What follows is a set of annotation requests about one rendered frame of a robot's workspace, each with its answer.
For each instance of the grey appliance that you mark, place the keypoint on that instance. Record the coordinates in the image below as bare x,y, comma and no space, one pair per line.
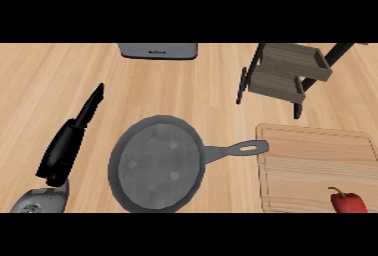
159,50

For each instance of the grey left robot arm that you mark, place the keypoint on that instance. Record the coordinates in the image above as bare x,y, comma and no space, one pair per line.
42,201

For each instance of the wooden tiered basket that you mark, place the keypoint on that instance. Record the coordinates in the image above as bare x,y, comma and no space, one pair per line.
290,77

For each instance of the red bell pepper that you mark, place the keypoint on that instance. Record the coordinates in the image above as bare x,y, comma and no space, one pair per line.
348,201

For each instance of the grey cast iron pan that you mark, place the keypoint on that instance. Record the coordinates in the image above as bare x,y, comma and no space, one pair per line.
159,166

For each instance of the pale wooden cutting board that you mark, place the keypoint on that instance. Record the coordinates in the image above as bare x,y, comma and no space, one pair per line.
315,166

